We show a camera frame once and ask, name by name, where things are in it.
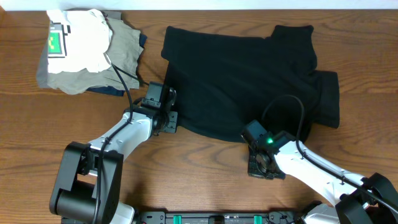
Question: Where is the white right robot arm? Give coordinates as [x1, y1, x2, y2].
[242, 130, 397, 223]

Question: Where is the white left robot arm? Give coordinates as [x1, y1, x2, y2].
[49, 106, 178, 223]

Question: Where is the black t-shirt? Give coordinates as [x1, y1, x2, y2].
[161, 26, 340, 142]

